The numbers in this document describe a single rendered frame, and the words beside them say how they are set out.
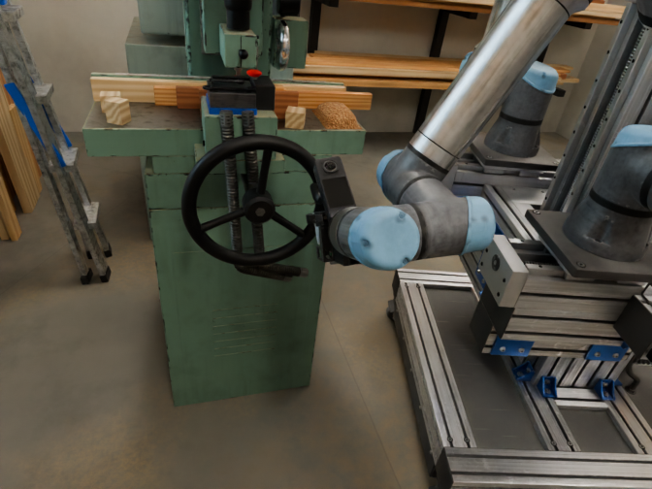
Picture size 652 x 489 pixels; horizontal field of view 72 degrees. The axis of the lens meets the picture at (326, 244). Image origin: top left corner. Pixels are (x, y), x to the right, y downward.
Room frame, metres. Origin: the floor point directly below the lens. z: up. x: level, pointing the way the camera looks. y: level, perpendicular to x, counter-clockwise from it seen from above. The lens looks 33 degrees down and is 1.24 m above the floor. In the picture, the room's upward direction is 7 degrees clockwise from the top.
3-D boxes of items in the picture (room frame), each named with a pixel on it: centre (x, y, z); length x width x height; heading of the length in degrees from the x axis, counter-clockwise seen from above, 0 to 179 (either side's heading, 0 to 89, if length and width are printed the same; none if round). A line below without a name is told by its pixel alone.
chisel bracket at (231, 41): (1.10, 0.26, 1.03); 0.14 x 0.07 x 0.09; 20
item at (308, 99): (1.11, 0.18, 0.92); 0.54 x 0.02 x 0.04; 110
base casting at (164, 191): (1.20, 0.30, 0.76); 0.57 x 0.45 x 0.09; 20
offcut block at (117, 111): (0.88, 0.46, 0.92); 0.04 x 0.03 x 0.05; 82
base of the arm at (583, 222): (0.79, -0.55, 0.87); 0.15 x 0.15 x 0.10
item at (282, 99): (1.00, 0.21, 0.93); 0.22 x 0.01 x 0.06; 110
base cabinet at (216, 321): (1.20, 0.30, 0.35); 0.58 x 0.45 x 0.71; 20
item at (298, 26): (1.31, 0.17, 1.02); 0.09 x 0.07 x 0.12; 110
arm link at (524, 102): (1.29, -0.49, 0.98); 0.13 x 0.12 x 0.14; 45
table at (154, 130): (0.97, 0.24, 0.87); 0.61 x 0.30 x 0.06; 110
